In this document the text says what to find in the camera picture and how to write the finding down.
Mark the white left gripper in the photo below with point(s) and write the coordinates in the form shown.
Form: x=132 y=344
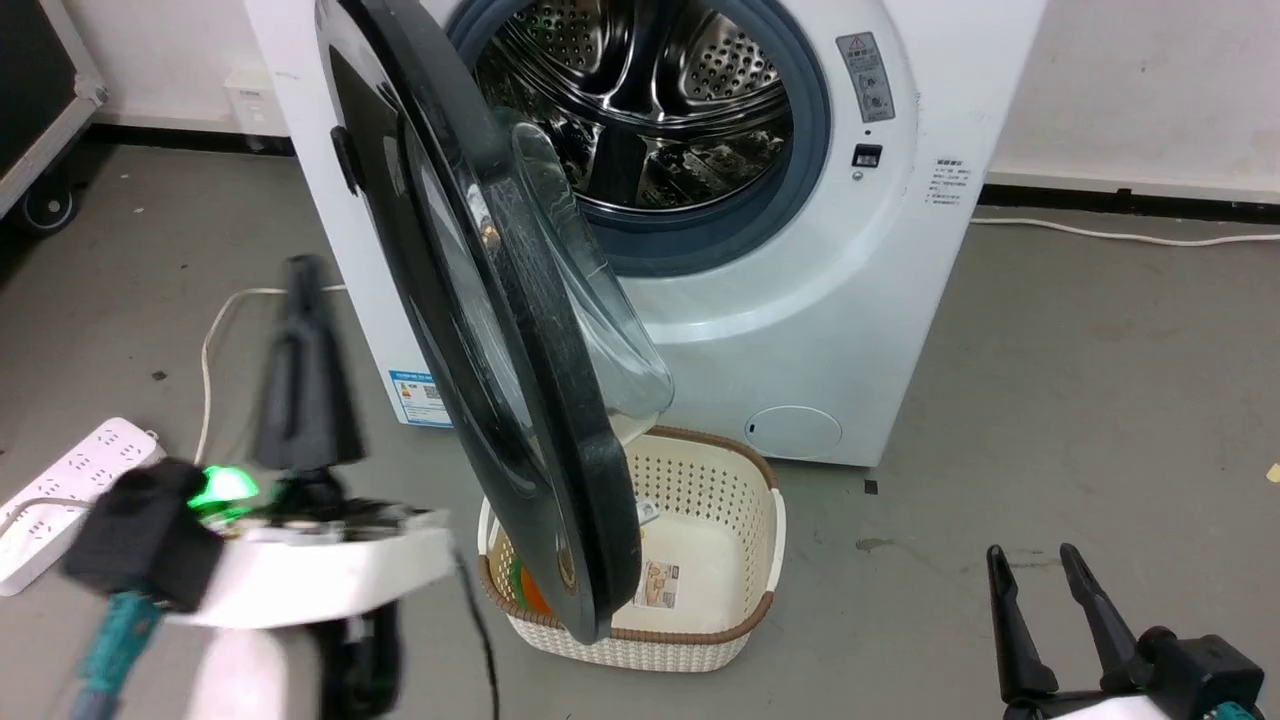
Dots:
x=320 y=570

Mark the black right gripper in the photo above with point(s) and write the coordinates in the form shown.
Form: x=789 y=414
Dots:
x=1195 y=675

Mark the black round washer door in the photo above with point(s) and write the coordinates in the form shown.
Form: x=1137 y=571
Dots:
x=470 y=300

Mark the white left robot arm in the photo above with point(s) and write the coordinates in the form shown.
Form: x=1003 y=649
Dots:
x=250 y=680

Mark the white front-load washing machine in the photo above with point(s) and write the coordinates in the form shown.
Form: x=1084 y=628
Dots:
x=820 y=300

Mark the black door latch socket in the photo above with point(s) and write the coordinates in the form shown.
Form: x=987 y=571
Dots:
x=866 y=155

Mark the blue energy label sticker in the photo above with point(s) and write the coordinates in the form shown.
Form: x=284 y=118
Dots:
x=420 y=397

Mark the white power strip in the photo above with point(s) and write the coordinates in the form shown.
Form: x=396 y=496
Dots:
x=70 y=490

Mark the orange item in basket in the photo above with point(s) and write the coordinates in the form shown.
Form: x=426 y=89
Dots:
x=528 y=590

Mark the round white filter cover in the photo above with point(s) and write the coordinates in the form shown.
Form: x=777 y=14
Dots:
x=792 y=432

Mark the cream laundry basket brown rim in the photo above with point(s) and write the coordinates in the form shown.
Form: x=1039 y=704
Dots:
x=700 y=560

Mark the paper label in basket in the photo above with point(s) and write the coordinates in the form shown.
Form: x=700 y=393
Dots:
x=657 y=585

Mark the black flight case with wheel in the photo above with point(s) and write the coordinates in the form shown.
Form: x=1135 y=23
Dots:
x=30 y=90

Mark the grey warning sticker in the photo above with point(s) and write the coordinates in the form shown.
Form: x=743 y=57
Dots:
x=866 y=78

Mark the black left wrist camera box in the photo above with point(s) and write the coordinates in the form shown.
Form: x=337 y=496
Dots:
x=140 y=540

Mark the white wall outlet box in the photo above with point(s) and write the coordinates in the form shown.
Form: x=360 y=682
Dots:
x=250 y=100

